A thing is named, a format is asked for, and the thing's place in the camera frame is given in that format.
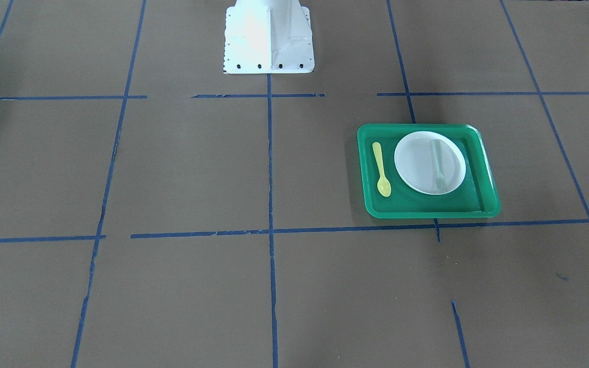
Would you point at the yellow plastic spoon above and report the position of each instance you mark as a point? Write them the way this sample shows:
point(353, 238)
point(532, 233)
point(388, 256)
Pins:
point(383, 184)

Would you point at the green plastic tray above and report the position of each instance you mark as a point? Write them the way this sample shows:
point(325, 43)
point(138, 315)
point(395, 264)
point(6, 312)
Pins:
point(477, 197)

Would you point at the white round plate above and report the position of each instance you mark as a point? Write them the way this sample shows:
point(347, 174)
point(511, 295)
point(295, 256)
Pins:
point(414, 162)

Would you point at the pale green plastic fork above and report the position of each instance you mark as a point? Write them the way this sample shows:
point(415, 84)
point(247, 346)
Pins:
point(440, 181)

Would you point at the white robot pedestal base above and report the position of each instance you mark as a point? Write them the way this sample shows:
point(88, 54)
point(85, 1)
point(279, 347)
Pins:
point(262, 37)

